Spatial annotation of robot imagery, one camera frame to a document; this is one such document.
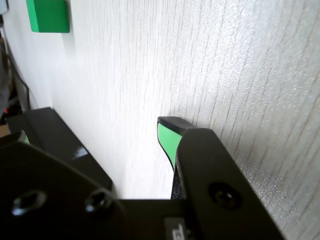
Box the black box tray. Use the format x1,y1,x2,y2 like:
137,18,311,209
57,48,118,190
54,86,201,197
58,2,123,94
23,106,114,193

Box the thick black table cable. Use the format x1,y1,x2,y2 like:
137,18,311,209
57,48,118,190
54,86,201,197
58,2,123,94
0,24,32,112

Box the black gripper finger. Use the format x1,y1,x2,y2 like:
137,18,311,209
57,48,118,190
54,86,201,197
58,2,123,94
156,116,287,240
0,130,131,240

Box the green wooden cube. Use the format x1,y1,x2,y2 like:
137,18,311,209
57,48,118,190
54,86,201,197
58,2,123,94
25,0,71,34

